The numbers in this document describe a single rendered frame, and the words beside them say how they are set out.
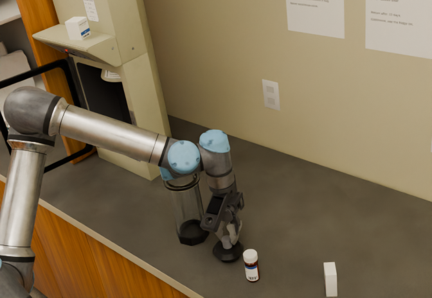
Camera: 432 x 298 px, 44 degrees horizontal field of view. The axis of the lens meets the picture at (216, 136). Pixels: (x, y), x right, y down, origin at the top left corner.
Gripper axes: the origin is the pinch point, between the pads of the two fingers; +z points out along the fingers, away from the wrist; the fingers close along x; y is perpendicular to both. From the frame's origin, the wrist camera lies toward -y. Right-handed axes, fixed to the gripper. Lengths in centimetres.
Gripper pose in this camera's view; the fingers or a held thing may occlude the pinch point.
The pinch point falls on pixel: (227, 241)
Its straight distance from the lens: 159.0
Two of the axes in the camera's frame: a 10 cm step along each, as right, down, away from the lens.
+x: -8.9, -1.2, 4.5
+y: 4.4, -5.1, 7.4
